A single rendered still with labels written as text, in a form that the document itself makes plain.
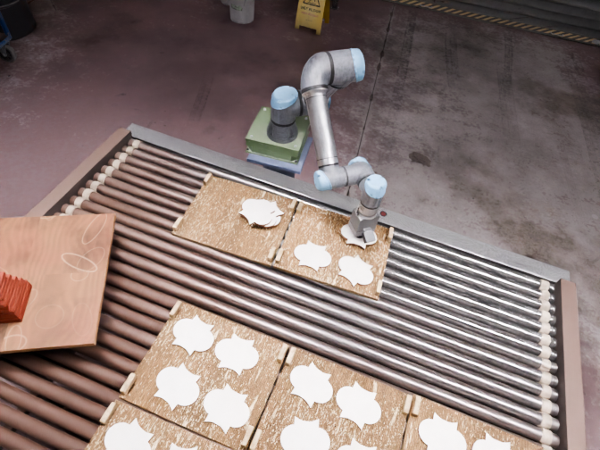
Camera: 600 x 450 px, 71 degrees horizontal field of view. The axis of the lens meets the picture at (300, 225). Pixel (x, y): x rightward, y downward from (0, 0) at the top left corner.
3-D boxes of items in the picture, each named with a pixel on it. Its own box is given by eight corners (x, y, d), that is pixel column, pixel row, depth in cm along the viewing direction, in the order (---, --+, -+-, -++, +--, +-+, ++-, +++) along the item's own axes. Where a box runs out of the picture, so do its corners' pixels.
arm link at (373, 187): (381, 170, 151) (392, 187, 146) (374, 191, 160) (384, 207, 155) (362, 173, 149) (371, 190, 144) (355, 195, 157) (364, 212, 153)
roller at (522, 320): (108, 170, 190) (105, 162, 186) (549, 329, 162) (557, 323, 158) (101, 177, 187) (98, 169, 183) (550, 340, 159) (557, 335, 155)
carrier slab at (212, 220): (210, 177, 187) (210, 174, 186) (297, 204, 183) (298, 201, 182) (171, 235, 166) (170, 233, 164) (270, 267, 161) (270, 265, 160)
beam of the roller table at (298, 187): (134, 132, 210) (132, 122, 205) (561, 279, 180) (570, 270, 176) (124, 142, 205) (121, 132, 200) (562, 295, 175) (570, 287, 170)
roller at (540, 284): (134, 144, 202) (132, 136, 198) (548, 287, 174) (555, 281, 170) (129, 150, 199) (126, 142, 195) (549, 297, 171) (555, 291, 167)
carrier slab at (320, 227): (300, 204, 183) (300, 201, 182) (392, 231, 178) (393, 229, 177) (272, 268, 161) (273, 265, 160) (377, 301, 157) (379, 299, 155)
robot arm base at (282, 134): (270, 120, 210) (270, 104, 202) (299, 125, 209) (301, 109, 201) (263, 141, 200) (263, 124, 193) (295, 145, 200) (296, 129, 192)
